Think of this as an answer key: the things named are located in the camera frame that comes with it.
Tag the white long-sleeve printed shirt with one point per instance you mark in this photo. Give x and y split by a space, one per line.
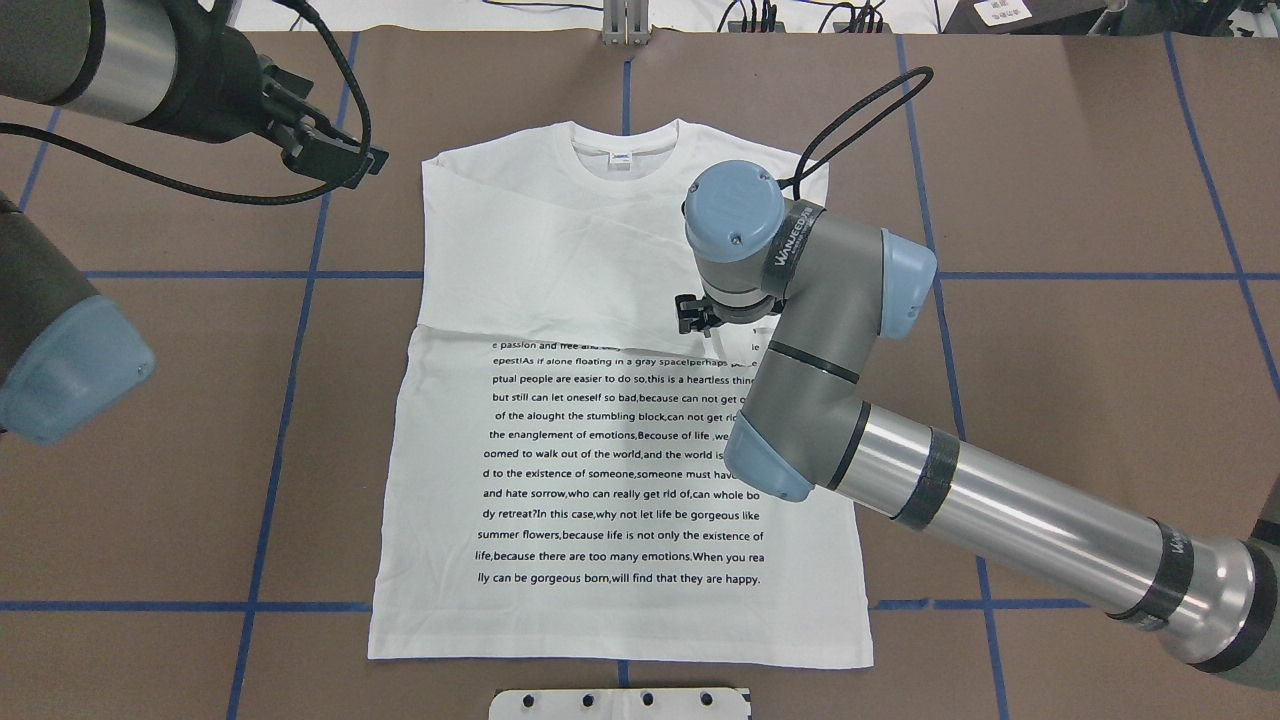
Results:
556 485

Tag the white pillar with base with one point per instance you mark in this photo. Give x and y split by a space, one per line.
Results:
635 703

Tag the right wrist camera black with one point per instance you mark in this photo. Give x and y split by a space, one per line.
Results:
696 314

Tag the black box with label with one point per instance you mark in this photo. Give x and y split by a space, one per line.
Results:
1029 17

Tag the aluminium frame post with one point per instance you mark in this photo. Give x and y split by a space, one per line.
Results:
626 23

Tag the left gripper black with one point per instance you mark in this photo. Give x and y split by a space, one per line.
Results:
208 92

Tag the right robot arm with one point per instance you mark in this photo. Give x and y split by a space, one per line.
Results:
836 287

